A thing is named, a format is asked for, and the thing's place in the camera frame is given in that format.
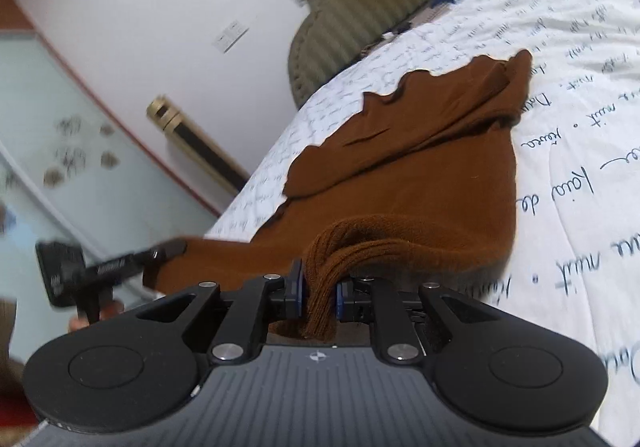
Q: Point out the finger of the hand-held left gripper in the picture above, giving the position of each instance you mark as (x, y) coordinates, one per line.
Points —
(135, 259)

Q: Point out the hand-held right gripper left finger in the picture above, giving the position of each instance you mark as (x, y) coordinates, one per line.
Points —
(250, 317)

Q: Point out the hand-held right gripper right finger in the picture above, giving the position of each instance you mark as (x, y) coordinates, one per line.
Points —
(395, 317)

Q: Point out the brown knit sweater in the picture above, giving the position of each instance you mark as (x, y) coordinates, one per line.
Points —
(425, 187)

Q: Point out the person's left hand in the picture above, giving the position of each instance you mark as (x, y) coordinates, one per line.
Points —
(100, 319)

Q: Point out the white quilt with script print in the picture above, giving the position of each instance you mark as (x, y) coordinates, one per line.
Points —
(575, 227)

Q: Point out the small black device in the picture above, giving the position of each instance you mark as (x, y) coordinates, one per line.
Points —
(397, 28)

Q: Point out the green padded headboard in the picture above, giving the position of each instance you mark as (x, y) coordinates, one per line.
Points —
(360, 2)

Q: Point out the glass door with wooden frame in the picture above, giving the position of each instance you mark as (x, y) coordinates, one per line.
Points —
(75, 127)

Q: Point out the white wall socket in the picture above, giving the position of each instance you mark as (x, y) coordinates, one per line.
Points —
(222, 41)
(238, 29)

